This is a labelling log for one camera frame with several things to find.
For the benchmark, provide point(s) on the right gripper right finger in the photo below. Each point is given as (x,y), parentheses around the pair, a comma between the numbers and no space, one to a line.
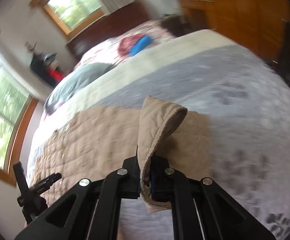
(201,209)

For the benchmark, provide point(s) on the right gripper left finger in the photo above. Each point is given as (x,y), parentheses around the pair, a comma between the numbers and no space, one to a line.
(90,209)

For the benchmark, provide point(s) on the beige quilted jacket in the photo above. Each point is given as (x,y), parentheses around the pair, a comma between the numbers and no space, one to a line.
(99,139)

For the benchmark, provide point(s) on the coat rack with clothes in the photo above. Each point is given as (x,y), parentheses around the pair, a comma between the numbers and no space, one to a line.
(45,66)

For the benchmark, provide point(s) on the grey leaf-pattern quilt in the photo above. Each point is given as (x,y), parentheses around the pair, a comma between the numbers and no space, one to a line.
(249,110)

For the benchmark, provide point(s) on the grey pillow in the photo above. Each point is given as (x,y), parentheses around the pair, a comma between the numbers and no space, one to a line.
(73,83)

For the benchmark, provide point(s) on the red floral blanket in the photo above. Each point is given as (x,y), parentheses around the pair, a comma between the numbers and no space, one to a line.
(127,43)

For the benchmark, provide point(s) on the blue item on bed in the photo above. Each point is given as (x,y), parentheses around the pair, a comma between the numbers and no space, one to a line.
(140,45)

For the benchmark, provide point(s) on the dark wooden headboard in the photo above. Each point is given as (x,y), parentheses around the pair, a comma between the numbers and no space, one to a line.
(113,25)

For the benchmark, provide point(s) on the wooden side desk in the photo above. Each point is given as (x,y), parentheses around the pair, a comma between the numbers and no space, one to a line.
(199,14)

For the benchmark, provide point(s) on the orange wooden wardrobe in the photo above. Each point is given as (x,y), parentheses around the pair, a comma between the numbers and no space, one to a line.
(258,25)

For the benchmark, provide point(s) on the side window wooden frame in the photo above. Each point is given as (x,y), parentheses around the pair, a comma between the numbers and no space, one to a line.
(16,109)

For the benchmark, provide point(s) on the headboard window wooden frame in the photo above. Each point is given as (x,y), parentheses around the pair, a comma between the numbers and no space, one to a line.
(70,16)

